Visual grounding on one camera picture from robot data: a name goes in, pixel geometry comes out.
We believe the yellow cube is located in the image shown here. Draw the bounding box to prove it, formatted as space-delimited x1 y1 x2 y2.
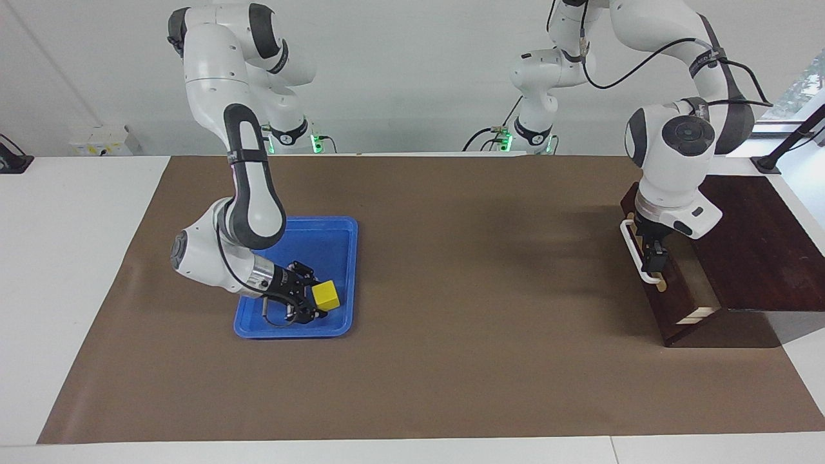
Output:
311 280 340 312

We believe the wooden drawer with dark face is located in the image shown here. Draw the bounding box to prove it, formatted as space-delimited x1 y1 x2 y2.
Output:
620 182 721 347

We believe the dark wooden drawer cabinet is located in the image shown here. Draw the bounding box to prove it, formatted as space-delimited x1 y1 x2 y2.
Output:
664 173 825 347

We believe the blue plastic tray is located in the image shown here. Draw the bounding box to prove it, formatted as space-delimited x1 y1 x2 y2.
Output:
233 216 358 340

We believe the brown table mat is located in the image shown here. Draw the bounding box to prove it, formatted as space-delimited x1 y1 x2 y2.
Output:
37 153 825 445

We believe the window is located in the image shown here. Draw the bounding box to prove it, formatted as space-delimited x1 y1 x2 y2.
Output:
761 50 825 123

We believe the black table clamp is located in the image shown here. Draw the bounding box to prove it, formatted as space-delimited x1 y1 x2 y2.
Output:
0 134 34 175

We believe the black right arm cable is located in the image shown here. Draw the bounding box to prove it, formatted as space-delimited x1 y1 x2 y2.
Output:
216 219 304 328

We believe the black left arm base cable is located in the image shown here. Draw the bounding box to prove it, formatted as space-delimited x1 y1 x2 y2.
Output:
463 95 518 153

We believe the white wall box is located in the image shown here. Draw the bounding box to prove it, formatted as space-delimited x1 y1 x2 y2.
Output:
70 126 133 157

